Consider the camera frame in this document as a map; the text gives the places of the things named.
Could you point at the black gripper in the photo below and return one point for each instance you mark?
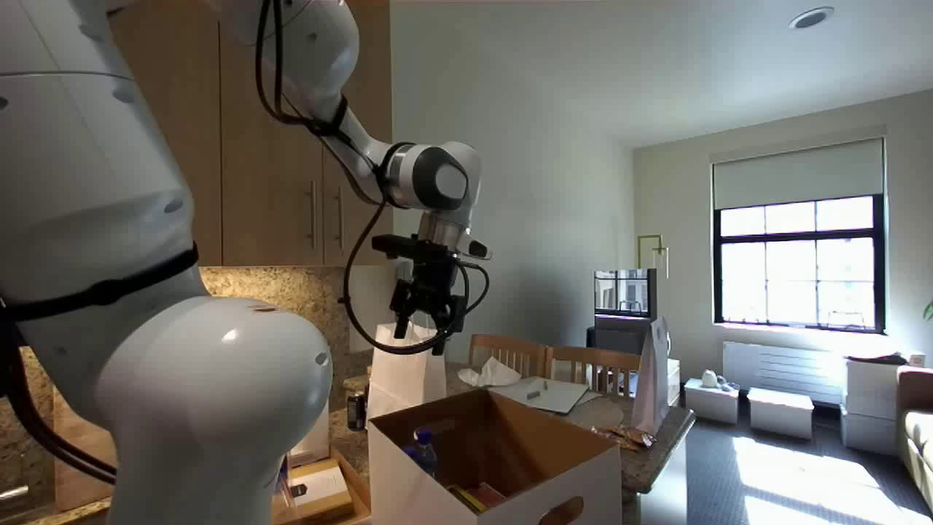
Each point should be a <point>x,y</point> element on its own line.
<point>431,288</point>

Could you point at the clear plastic bottle blue cap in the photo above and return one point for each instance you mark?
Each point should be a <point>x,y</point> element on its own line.
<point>424,454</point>

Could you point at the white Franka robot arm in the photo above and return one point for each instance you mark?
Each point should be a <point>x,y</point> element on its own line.
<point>194,390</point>

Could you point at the white paper bag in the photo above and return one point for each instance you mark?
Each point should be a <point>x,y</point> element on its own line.
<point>404,381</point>

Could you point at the white cloth bag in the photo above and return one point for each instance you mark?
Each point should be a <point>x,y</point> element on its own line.
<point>654,381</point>

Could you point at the crumpled white tissue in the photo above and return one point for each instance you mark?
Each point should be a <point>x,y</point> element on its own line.
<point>490,374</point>

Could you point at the wooden chair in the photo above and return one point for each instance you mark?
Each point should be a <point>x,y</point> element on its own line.
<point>593,368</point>
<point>507,355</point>

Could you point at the dark small container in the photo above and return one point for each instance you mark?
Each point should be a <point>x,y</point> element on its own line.
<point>356,410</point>

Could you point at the dark pen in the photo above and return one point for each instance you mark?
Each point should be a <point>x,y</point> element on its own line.
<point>538,393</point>

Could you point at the white open notebook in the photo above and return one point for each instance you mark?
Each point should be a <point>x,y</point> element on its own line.
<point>548,394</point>

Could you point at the yellow and red packets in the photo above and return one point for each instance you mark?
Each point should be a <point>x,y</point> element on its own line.
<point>469,498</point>

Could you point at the white cardboard box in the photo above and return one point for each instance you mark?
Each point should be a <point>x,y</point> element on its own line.
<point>504,492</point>

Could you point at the wooden tray with white card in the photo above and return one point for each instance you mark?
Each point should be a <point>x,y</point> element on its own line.
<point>318,488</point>

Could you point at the black monitor stand cabinet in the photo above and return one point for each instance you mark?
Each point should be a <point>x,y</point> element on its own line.
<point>615,336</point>

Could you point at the small monitor screen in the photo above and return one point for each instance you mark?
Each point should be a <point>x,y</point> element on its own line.
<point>625,292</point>

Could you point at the small orange tool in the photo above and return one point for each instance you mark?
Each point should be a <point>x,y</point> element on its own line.
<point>622,438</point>

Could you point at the stone top dining table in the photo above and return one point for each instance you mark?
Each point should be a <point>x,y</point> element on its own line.
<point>650,456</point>

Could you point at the small white object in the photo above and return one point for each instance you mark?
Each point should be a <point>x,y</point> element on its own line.
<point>713,381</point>

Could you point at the low white storage box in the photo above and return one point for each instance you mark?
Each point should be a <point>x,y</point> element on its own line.
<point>778,412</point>
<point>713,400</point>

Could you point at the white radiator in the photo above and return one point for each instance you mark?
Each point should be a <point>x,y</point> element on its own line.
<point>777,372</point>

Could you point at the black framed window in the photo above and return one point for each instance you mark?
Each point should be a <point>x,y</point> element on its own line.
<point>800,264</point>

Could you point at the white roller blind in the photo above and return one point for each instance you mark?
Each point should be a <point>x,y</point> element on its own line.
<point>797,176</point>

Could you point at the stacked white boxes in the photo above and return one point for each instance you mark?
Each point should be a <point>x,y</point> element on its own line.
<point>872,403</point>

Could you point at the round ceiling light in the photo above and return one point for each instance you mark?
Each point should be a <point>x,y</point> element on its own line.
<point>810,17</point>

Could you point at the olive couch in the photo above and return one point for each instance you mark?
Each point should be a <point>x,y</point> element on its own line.
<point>917,426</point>

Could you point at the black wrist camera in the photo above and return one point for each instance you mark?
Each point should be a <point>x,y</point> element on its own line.
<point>408,246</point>

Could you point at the wooden wall cabinet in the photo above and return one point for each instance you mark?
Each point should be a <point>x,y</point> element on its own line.
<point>264,165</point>

